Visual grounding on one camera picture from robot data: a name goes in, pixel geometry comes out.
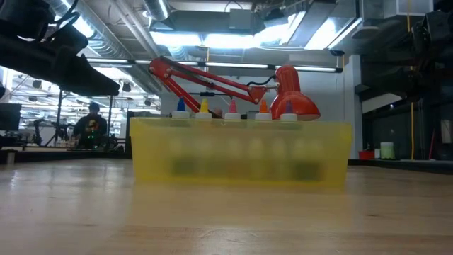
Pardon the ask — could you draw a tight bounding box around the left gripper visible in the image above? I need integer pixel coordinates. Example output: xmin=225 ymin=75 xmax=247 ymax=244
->
xmin=0 ymin=35 xmax=120 ymax=96

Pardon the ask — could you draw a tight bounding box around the blue food coloring bottle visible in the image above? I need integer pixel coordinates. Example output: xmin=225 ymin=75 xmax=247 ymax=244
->
xmin=172 ymin=96 xmax=190 ymax=120

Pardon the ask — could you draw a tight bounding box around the yellow food coloring bottle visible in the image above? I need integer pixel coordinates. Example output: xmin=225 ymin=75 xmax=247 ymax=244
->
xmin=195 ymin=98 xmax=212 ymax=120

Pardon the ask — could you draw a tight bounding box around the pink food coloring bottle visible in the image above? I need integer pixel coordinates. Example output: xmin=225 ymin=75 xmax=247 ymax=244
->
xmin=224 ymin=99 xmax=241 ymax=120

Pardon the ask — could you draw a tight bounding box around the orange food coloring bottle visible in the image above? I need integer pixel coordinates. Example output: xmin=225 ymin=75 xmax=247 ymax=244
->
xmin=255 ymin=99 xmax=273 ymax=121

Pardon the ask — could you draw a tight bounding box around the person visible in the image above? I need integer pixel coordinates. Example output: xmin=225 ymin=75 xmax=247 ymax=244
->
xmin=71 ymin=102 xmax=108 ymax=149

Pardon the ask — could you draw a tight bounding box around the black monitor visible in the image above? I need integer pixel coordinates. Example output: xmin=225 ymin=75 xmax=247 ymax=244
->
xmin=0 ymin=102 xmax=22 ymax=132

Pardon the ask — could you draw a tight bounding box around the long linear ceiling light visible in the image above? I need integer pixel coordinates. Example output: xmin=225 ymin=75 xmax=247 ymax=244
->
xmin=84 ymin=56 xmax=343 ymax=74

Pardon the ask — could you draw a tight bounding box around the yellow translucent plastic bin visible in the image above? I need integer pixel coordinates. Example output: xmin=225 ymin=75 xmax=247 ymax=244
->
xmin=129 ymin=117 xmax=354 ymax=188

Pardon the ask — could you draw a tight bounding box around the red desk lamp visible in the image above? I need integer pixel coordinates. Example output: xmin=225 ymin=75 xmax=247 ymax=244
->
xmin=147 ymin=56 xmax=322 ymax=122

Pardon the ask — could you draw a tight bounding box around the green plastic container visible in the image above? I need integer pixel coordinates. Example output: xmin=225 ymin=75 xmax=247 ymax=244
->
xmin=379 ymin=142 xmax=395 ymax=160

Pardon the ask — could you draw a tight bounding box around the black lamp cable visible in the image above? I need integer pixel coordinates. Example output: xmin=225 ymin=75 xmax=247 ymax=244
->
xmin=246 ymin=74 xmax=277 ymax=88

